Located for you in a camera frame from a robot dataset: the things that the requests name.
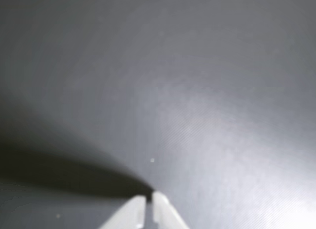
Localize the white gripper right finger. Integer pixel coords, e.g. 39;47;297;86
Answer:
151;191;191;229

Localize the dark gray mat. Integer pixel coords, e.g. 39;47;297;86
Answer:
0;0;316;229

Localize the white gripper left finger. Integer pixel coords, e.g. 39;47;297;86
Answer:
98;195;147;229

